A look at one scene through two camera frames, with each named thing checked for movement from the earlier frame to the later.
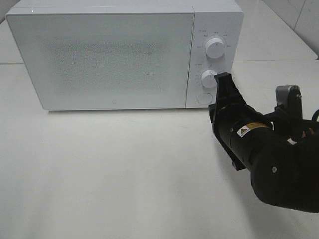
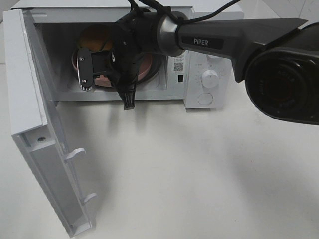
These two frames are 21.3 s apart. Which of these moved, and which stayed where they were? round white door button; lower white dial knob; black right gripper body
Moved: black right gripper body
Stayed: lower white dial knob; round white door button
